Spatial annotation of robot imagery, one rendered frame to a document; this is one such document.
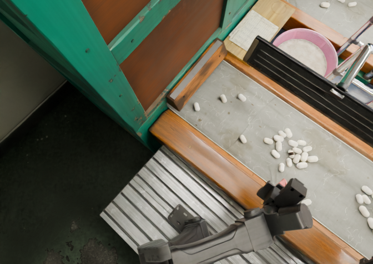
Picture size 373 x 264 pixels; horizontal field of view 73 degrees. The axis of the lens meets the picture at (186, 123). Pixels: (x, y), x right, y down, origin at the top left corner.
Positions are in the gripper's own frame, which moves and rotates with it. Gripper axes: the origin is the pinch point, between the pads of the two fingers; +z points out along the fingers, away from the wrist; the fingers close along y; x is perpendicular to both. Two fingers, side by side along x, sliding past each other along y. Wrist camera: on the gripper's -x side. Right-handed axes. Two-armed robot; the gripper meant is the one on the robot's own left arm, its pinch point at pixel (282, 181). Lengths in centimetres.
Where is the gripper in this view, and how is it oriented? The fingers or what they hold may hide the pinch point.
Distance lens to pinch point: 86.4
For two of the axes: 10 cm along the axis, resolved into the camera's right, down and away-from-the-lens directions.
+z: 4.9, -4.1, 7.7
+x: -3.8, 6.9, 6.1
